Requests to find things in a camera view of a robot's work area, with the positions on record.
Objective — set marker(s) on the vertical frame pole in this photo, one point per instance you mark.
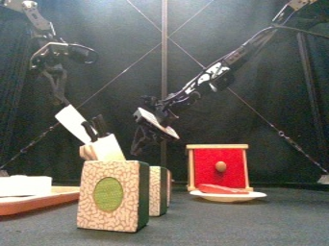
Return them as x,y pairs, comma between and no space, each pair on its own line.
163,48

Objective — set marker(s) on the large crackle-pattern block green oval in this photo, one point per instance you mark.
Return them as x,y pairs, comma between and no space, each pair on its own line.
107,195

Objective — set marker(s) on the small white plate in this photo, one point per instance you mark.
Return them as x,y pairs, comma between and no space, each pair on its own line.
229,197

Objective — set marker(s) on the pink wooden cutting board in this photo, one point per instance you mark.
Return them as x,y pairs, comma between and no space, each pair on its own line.
39,200

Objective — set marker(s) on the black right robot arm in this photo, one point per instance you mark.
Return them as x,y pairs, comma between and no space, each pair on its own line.
240,54

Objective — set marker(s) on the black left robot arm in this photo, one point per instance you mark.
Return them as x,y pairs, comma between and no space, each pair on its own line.
32,17

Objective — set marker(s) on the white block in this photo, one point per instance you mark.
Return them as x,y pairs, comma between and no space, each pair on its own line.
24,185

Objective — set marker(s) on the grey frame corner bracket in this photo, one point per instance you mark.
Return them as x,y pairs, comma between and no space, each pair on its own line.
324,179

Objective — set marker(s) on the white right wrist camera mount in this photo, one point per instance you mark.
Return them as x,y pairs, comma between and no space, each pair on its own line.
157,123

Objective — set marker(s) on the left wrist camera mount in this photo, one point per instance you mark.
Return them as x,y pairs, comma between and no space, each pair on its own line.
82,53

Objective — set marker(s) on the toy cleaver white blade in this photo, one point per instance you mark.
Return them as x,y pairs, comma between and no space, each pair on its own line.
72,122

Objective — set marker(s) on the red toy food slice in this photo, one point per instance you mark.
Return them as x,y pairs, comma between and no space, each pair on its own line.
221,189

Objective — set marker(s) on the wooden drawer box red front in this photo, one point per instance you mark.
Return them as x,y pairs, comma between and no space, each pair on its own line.
214,160

